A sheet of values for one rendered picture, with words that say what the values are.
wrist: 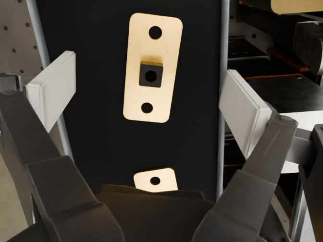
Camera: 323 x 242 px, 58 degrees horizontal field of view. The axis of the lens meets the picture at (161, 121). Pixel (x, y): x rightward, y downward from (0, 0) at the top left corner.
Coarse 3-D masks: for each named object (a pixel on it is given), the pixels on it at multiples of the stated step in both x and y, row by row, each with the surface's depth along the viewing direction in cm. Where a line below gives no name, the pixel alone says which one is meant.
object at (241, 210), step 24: (288, 120) 14; (264, 144) 12; (288, 144) 12; (264, 168) 10; (240, 192) 8; (264, 192) 8; (216, 216) 7; (240, 216) 7; (264, 216) 7; (192, 240) 6; (216, 240) 6; (240, 240) 6
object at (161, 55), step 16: (144, 16) 21; (160, 16) 21; (144, 32) 21; (176, 32) 21; (128, 48) 22; (144, 48) 22; (160, 48) 22; (176, 48) 22; (128, 64) 22; (144, 64) 21; (160, 64) 22; (176, 64) 22; (128, 80) 23; (144, 80) 22; (160, 80) 22; (128, 96) 23; (144, 96) 23; (160, 96) 23; (128, 112) 24; (144, 112) 24; (160, 112) 24
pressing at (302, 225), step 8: (320, 80) 41; (296, 192) 51; (296, 200) 51; (304, 200) 50; (296, 208) 51; (304, 208) 51; (296, 216) 52; (304, 216) 51; (296, 224) 52; (304, 224) 53; (288, 232) 55; (296, 232) 53; (304, 232) 54; (312, 232) 54; (296, 240) 54; (304, 240) 55; (312, 240) 55
